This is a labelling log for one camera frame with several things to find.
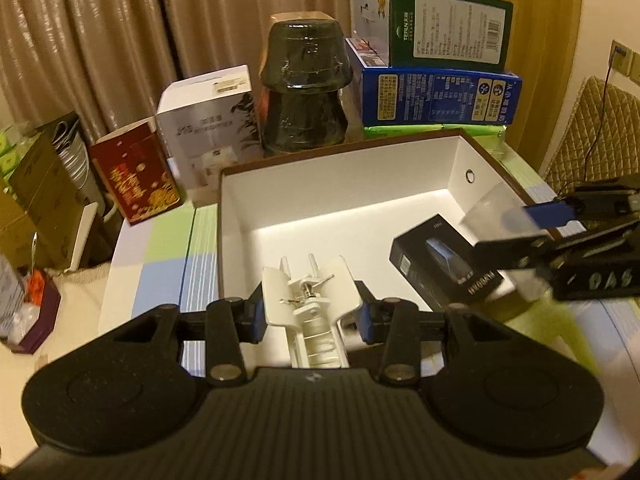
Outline red gold gift box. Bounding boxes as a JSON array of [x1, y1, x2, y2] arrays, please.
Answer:
[[89, 117, 182, 226]]

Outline quilted beige chair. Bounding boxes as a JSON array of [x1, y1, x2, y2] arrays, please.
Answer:
[[544, 76, 639, 193]]

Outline white humidifier box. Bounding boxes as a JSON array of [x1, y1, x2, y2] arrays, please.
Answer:
[[156, 65, 262, 192]]

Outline black Flyco product box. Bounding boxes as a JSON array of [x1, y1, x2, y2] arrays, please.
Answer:
[[390, 214, 515, 311]]

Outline green tissue pack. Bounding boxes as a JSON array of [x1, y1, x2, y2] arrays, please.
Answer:
[[363, 124, 506, 139]]

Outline stacked black bowls wrapped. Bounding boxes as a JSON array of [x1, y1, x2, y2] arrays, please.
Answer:
[[258, 11, 352, 155]]

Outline wall socket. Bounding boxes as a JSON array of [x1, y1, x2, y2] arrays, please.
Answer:
[[610, 40, 634, 77]]

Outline green white product box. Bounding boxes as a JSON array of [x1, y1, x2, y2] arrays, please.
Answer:
[[352, 0, 513, 73]]

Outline large white storage box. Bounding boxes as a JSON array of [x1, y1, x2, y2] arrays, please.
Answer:
[[217, 130, 555, 309]]

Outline blue carton box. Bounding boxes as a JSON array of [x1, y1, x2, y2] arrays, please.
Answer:
[[345, 38, 523, 127]]

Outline beige curtain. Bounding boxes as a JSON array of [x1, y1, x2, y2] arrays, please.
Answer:
[[1, 0, 350, 141]]

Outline white plastic clamp holder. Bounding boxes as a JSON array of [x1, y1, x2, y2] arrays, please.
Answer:
[[262, 256, 362, 368]]

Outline dark purple tray box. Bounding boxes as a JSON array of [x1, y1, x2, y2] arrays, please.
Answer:
[[4, 269, 61, 354]]

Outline black cable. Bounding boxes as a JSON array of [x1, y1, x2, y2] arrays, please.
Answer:
[[554, 46, 626, 196]]

